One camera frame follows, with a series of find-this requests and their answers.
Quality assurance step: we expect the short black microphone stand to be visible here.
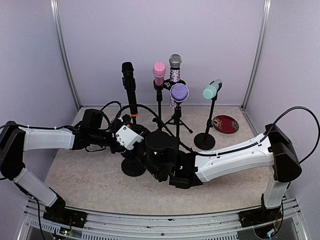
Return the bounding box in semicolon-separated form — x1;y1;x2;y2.
121;150;146;177

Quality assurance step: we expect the purple toy microphone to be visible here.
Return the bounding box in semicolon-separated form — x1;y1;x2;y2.
170;83;189;103

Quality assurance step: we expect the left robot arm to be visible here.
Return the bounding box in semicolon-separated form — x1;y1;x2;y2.
0;108;148;226

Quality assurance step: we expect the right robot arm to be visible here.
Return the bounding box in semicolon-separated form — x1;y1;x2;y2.
145;122;302;228

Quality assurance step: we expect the black stand under mint microphone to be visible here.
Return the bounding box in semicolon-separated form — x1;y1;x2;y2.
193;92;219;150

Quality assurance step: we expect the black stand under pink microphone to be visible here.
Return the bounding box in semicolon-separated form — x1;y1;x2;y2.
153;79;164;129

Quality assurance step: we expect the black tripod microphone stand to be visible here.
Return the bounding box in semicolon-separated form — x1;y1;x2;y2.
164;79;193;134

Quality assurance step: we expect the pink toy microphone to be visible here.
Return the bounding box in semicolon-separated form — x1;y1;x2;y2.
152;61;166;86

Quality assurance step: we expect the silver glitter microphone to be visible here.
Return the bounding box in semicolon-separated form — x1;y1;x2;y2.
168;53;183;110

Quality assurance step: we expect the mint green toy microphone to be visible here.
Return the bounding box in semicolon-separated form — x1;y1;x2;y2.
202;79;223;100

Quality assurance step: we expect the red patterned plate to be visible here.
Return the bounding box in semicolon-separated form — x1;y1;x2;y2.
212;115;239;134

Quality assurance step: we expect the black wireless microphone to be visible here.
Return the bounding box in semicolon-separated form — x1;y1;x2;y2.
121;62;138;118

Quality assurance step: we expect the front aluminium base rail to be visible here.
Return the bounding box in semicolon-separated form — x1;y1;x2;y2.
17;198;310;240

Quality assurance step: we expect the left aluminium frame post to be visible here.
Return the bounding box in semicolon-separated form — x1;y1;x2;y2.
49;0;82;111

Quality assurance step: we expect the aluminium frame post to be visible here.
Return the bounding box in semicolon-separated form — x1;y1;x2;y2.
49;0;82;111
241;0;272;112

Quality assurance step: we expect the right aluminium frame post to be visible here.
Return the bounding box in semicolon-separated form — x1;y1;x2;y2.
241;0;272;112

